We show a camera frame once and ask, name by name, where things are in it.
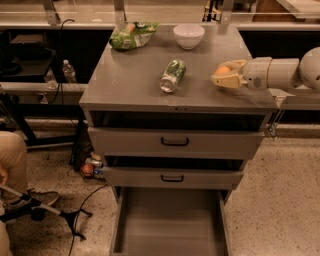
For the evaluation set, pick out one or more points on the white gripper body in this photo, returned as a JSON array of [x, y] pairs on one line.
[[254, 74]]

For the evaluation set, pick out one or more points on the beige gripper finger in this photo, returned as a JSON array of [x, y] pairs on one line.
[[236, 66], [233, 80]]

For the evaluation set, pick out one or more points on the orange fruit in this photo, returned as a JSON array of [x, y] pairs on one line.
[[222, 70]]

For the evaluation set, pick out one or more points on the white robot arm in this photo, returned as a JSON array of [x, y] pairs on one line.
[[289, 73]]

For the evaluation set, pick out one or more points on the grey metal drawer cabinet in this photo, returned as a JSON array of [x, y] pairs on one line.
[[124, 93]]

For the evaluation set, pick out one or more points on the grey top drawer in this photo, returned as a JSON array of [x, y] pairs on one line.
[[175, 143]]

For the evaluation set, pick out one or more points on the grey middle drawer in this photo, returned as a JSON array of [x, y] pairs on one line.
[[172, 178]]

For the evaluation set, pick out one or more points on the grey open bottom drawer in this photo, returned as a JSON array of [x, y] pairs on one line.
[[170, 222]]

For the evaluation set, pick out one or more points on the person hand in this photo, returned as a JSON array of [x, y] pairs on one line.
[[3, 175]]

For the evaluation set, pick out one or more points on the white ceramic bowl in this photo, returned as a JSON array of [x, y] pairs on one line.
[[188, 36]]

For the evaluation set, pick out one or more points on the green soda can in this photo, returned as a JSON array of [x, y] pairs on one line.
[[172, 75]]

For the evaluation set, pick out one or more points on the green chip bag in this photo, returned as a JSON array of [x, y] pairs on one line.
[[133, 35]]

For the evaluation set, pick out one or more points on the can on floor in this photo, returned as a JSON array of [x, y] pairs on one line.
[[94, 162]]

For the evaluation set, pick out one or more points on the clear water bottle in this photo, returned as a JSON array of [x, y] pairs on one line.
[[51, 80], [69, 72]]

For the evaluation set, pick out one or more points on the red apple on floor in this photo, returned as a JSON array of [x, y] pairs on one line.
[[87, 170]]

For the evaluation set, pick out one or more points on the black grabber tool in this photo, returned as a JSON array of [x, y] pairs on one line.
[[33, 204]]

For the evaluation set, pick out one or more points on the grey sneaker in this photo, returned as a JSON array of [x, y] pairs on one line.
[[48, 198]]

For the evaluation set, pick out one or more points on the person leg khaki trousers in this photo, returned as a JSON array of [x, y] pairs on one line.
[[13, 157]]

